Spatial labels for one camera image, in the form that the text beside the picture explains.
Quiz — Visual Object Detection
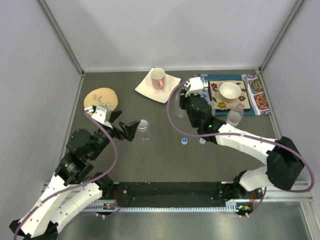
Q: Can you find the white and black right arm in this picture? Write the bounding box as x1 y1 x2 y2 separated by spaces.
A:
178 89 304 198

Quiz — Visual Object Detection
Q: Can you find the clear bottle with red label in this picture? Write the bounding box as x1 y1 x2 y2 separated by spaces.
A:
226 103 245 127

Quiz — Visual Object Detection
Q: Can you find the pink ceramic mug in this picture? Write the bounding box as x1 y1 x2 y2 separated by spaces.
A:
150 68 166 90

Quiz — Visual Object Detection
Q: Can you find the clear bottle with blue cap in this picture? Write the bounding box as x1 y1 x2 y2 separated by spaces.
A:
174 93 187 118

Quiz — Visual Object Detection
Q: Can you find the beige oval painted plate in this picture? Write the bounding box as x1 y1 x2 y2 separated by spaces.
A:
83 87 119 111

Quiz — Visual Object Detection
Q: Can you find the white ceramic bowl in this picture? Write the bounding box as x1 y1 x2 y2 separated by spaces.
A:
219 82 242 100

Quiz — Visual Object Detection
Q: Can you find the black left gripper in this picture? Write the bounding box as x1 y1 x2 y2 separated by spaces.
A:
89 109 141 160

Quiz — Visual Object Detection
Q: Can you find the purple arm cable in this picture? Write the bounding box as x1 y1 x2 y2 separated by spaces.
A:
13 107 119 240
166 81 315 217

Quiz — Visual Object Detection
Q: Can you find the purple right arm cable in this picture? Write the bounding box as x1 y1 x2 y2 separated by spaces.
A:
166 81 315 217

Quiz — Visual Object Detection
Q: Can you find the left metal frame post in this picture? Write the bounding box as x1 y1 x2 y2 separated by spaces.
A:
36 0 84 76

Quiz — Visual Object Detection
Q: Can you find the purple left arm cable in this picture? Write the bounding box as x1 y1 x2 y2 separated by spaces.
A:
13 107 119 240

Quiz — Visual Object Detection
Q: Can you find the metal frame post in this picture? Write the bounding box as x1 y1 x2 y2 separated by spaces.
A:
258 0 306 74
36 0 84 76

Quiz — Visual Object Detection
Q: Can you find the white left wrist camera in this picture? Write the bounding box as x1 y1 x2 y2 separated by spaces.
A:
84 105 113 129

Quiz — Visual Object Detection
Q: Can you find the white square plate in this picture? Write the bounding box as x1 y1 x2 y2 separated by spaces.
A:
134 67 181 104

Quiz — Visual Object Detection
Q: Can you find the grey slotted cable duct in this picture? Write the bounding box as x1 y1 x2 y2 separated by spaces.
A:
82 201 253 213

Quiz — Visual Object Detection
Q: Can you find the blue and white bottle cap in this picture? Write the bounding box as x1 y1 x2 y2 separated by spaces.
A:
181 137 188 145

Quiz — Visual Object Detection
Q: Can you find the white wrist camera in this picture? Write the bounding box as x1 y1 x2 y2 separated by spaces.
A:
84 105 113 129
183 76 204 97

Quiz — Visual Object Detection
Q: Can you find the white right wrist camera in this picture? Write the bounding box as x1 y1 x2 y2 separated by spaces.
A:
183 76 204 97

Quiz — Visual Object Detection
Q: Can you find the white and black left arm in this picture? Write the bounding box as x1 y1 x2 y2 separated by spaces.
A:
9 109 140 240

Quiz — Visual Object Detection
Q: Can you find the silver fork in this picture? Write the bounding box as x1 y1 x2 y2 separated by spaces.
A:
202 80 209 89

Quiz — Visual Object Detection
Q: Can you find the short clear capped bottle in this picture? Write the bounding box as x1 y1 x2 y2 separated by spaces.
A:
136 119 152 142

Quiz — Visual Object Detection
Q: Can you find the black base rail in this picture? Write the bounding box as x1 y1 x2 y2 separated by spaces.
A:
109 181 253 208

